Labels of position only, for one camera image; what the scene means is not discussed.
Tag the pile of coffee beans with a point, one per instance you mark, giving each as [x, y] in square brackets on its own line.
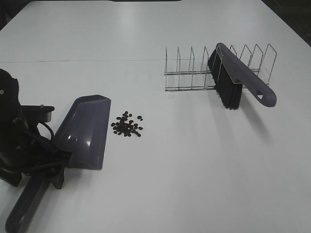
[126, 125]

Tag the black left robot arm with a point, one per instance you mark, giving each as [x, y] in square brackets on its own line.
[11, 114]

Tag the purple hand brush black bristles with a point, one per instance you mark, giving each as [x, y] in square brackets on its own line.
[230, 75]

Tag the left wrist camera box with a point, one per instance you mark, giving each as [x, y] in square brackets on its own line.
[38, 113]

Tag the purple plastic dustpan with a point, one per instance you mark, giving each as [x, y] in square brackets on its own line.
[83, 134]

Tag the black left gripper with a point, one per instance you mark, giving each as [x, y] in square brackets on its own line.
[23, 152]

